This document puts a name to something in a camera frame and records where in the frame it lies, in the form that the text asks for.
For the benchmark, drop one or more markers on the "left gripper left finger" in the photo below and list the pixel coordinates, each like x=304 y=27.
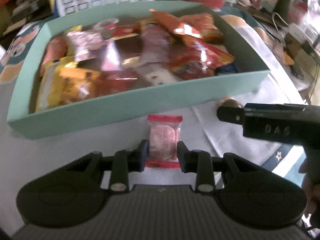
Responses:
x=125 y=162

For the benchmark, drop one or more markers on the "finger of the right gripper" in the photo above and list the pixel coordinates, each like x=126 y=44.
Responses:
x=233 y=115

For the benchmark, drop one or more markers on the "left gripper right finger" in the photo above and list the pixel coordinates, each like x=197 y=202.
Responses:
x=198 y=162

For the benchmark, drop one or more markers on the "brown chocolate ball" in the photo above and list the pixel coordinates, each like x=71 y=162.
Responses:
x=230 y=102

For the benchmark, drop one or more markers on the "pink round cake packet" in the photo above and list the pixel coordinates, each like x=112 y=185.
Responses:
x=163 y=138

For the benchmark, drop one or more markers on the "blue white cracker packet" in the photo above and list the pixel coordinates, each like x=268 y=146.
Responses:
x=226 y=69

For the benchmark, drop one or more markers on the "red yellow gummy packet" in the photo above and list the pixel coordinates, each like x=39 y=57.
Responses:
x=197 y=59

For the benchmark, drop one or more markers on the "red crinkled candy packet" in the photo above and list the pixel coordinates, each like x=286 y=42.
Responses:
x=119 y=81

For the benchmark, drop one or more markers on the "orange yellow small packet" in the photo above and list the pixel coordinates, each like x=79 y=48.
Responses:
x=78 y=84

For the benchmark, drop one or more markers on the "white cow pattern candy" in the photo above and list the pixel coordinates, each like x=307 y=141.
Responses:
x=158 y=75

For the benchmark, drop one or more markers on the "orange silver snack packet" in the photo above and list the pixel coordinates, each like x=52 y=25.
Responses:
x=174 y=25

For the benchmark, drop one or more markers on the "yellow silver large packet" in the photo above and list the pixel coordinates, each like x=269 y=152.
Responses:
x=52 y=83

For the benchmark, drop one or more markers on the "pink strawberry candy packet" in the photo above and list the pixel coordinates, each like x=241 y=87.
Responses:
x=110 y=59

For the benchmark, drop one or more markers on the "light pink candy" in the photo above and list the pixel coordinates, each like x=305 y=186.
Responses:
x=156 y=44

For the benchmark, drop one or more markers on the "maroon gold bar packet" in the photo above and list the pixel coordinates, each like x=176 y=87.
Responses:
x=130 y=51

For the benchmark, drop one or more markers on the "pink floral white packet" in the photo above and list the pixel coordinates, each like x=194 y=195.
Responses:
x=86 y=45

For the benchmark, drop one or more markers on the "small red packet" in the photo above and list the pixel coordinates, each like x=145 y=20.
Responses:
x=125 y=31

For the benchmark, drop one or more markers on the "long salmon red packet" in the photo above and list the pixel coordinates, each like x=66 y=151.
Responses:
x=55 y=50

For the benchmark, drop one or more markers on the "clear plastic jelly cup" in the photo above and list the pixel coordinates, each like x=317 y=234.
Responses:
x=107 y=24

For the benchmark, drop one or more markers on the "orange noodle snack packet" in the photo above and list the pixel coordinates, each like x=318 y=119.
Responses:
x=204 y=23

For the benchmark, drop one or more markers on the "person's right hand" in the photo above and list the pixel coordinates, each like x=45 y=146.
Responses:
x=310 y=186

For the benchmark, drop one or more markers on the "white power strip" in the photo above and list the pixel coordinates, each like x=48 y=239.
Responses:
x=303 y=33

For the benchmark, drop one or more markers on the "patterned teal grey blanket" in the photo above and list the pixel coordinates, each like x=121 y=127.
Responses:
x=23 y=160

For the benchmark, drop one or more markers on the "mint green cardboard box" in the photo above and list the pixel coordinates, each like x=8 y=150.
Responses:
x=141 y=99

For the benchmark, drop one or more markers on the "stack of books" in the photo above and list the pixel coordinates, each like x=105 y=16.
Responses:
x=26 y=11

